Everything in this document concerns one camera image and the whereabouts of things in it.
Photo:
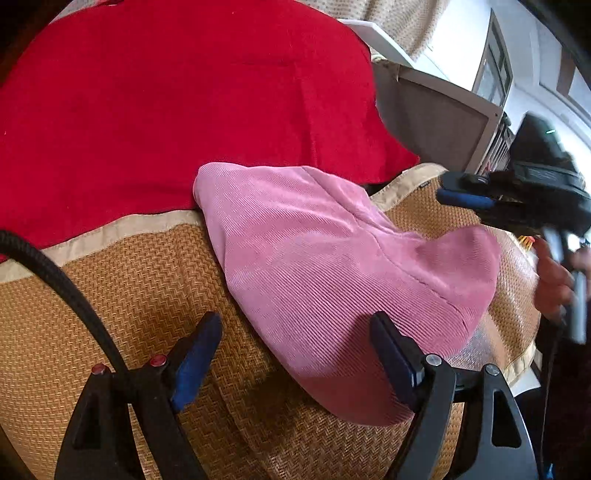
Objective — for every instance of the woven bamboo mat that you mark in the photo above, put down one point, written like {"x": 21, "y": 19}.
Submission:
{"x": 138, "y": 286}

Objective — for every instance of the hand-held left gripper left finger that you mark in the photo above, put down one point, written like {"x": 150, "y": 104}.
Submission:
{"x": 194, "y": 364}

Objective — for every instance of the person's right leg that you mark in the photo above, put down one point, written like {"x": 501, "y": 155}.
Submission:
{"x": 568, "y": 415}

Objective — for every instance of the person's right hand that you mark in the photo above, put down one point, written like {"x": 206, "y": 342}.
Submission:
{"x": 551, "y": 284}

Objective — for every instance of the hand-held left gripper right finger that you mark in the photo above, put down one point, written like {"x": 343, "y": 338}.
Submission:
{"x": 397, "y": 364}

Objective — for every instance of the red blanket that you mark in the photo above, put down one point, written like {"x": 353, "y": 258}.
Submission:
{"x": 161, "y": 115}

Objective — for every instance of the dotted beige curtain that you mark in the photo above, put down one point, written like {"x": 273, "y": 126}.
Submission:
{"x": 401, "y": 18}

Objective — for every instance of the pink zip garment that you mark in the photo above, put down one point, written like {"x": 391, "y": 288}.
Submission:
{"x": 323, "y": 267}

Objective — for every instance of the dark framed window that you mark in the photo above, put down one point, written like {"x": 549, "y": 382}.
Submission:
{"x": 496, "y": 64}

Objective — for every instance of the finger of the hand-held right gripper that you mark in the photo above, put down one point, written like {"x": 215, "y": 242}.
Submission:
{"x": 466, "y": 180}
{"x": 464, "y": 199}

